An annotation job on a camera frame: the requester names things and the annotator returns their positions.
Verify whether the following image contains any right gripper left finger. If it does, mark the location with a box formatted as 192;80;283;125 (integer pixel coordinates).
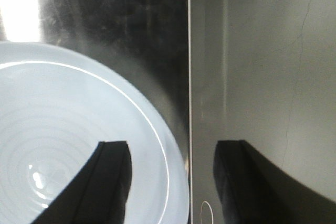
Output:
33;141;132;223

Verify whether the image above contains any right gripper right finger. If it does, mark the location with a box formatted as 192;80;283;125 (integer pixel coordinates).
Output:
213;140;335;223

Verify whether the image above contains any light blue plate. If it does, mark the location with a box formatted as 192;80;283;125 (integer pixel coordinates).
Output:
1;42;189;223

